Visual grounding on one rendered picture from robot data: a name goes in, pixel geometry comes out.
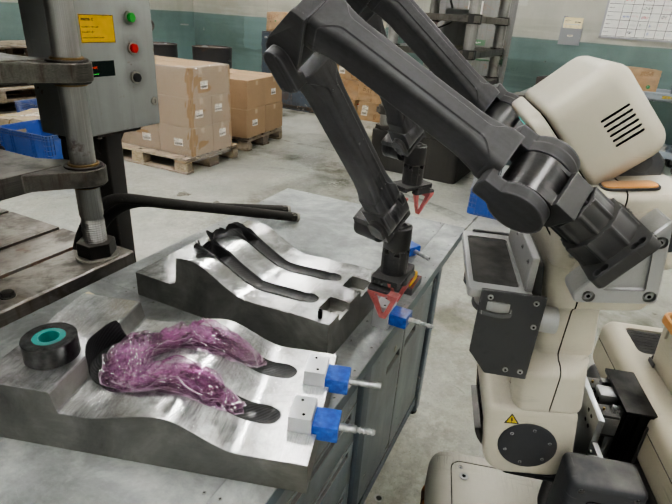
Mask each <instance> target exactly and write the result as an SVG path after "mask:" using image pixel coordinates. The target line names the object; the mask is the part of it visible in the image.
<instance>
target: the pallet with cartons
mask: <svg viewBox="0 0 672 504"><path fill-rule="evenodd" d="M230 100H231V133H232V140H233V141H238V144H237V148H238V150H242V151H251V150H252V147H253V146H252V144H256V145H263V146H264V145H266V144H269V142H268V139H269V138H273V139H281V138H282V127H281V126H282V111H283V104H282V90H281V89H280V87H279V85H278V84H277V82H276V80H275V79H274V77H273V75H272V73H263V72H254V71H246V70H237V69H230Z"/></svg>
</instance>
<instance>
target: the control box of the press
mask: <svg viewBox="0 0 672 504"><path fill-rule="evenodd" d="M18 5H19V10H20V15H21V20H22V26H23V31H24V36H25V41H26V47H27V52H28V57H42V58H48V57H49V56H52V54H51V48H50V42H49V36H48V30H47V24H46V18H45V13H44V7H43V1H42V0H18ZM73 7H74V14H75V21H76V27H77V34H78V41H79V48H80V54H81V56H83V57H84V58H86V59H89V61H91V62H92V67H93V74H94V81H92V83H91V84H88V85H87V86H85V88H86V95H87V102H88V109H89V115H90V122H91V129H92V136H93V142H94V149H95V156H96V159H97V160H100V161H102V162H103V163H105V164H106V167H107V174H108V182H107V183H106V184H105V185H103V186H101V187H100V190H101V197H102V198H103V197H105V196H107V195H111V194H115V193H128V190H127V182H126V174H125V165H124V157H123V149H122V141H121V140H122V137H123V134H124V133H125V132H130V131H131V132H136V130H140V129H141V127H144V126H149V125H153V124H158V123H160V114H159V103H158V92H157V81H156V69H155V58H154V47H153V36H152V24H151V13H150V2H149V0H73ZM33 84H34V89H35V94H36V99H37V105H38V110H39V115H40V121H41V126H42V131H43V132H46V133H51V134H55V135H58V137H59V138H60V139H61V146H62V154H63V158H64V159H67V160H70V159H69V153H68V147H67V141H66V136H65V130H64V124H63V118H62V112H61V106H60V100H59V95H58V89H57V86H55V85H53V84H50V83H33ZM106 232H107V234H108V235H111V236H114V237H115V240H116V245H117V246H120V247H123V248H126V249H129V250H132V251H133V252H134V258H135V262H136V254H135V246H134V238H133V230H132V222H131V214H130V210H127V211H125V212H123V213H121V214H120V215H119V216H117V217H116V218H115V219H114V220H113V221H112V222H111V223H110V225H109V226H108V227H107V229H106Z"/></svg>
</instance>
